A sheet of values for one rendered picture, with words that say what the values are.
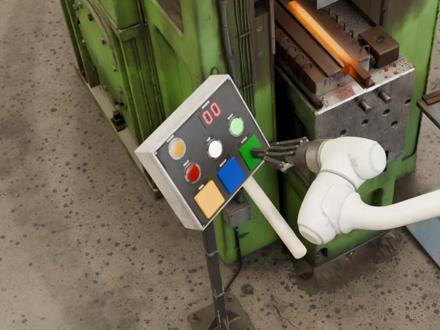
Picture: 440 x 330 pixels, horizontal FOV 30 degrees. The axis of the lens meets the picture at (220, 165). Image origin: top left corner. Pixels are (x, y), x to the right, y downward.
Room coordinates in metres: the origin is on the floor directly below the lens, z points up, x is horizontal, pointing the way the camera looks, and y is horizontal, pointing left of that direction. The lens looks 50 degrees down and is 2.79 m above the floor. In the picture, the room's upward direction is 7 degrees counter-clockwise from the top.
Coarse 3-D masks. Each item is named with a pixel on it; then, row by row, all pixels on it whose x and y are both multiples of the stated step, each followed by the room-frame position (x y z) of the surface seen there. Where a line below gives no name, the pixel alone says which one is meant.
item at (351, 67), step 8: (296, 8) 2.11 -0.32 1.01; (304, 16) 2.06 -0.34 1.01; (312, 24) 2.02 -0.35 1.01; (320, 32) 1.98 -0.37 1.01; (328, 40) 1.94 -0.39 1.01; (336, 48) 1.89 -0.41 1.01; (344, 56) 1.85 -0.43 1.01; (344, 64) 1.82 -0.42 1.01; (352, 64) 1.81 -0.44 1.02; (344, 72) 1.81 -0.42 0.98; (352, 72) 1.80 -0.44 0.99; (360, 72) 1.77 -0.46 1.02; (360, 80) 1.76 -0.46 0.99; (368, 80) 1.74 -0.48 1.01
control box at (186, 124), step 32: (192, 96) 1.60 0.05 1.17; (224, 96) 1.59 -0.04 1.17; (160, 128) 1.50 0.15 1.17; (192, 128) 1.49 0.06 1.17; (224, 128) 1.53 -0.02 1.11; (256, 128) 1.57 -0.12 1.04; (160, 160) 1.39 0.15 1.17; (192, 160) 1.42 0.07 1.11; (224, 160) 1.46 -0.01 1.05; (192, 192) 1.36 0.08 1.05; (224, 192) 1.40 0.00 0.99; (192, 224) 1.32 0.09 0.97
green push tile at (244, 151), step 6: (252, 138) 1.54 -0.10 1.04; (246, 144) 1.52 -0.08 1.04; (252, 144) 1.53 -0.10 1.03; (258, 144) 1.53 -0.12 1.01; (240, 150) 1.50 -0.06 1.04; (246, 150) 1.51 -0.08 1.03; (246, 156) 1.49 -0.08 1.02; (252, 156) 1.50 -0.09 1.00; (246, 162) 1.48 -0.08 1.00; (252, 162) 1.49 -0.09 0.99; (252, 168) 1.48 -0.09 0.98
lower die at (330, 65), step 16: (304, 0) 2.17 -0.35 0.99; (288, 16) 2.10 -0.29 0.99; (320, 16) 2.07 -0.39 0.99; (288, 32) 2.02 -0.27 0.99; (304, 32) 2.01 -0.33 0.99; (336, 32) 1.99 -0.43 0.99; (304, 48) 1.93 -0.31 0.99; (320, 48) 1.92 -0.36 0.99; (352, 48) 1.90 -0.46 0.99; (320, 64) 1.85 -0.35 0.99; (336, 64) 1.84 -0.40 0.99; (368, 64) 1.86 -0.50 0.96; (304, 80) 1.84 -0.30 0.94; (320, 80) 1.79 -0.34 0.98; (336, 80) 1.81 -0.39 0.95; (352, 80) 1.84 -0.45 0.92
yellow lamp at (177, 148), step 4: (176, 140) 1.44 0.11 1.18; (172, 144) 1.43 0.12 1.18; (176, 144) 1.43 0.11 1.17; (180, 144) 1.44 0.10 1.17; (172, 148) 1.42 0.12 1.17; (176, 148) 1.42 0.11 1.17; (180, 148) 1.43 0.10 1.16; (172, 152) 1.41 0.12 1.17; (176, 152) 1.42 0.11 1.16; (180, 152) 1.42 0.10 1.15; (176, 156) 1.41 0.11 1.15
